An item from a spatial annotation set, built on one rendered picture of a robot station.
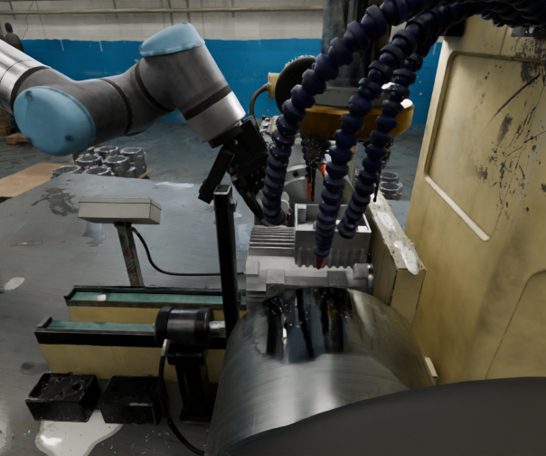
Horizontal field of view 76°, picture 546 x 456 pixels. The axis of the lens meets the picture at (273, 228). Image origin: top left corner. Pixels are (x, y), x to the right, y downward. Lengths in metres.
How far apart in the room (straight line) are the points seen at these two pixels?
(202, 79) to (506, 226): 0.46
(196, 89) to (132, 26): 6.51
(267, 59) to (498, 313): 5.86
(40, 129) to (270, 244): 0.37
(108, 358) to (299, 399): 0.55
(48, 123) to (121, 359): 0.46
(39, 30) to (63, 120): 7.64
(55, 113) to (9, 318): 0.68
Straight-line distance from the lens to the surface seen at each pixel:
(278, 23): 6.16
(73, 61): 7.83
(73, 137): 0.55
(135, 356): 0.78
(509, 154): 0.54
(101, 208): 0.91
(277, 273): 0.58
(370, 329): 0.38
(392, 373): 0.35
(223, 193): 0.43
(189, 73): 0.58
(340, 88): 0.50
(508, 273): 0.52
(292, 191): 0.81
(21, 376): 0.94
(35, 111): 0.56
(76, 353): 0.82
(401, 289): 0.52
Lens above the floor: 1.42
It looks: 29 degrees down
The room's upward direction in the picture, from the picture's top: straight up
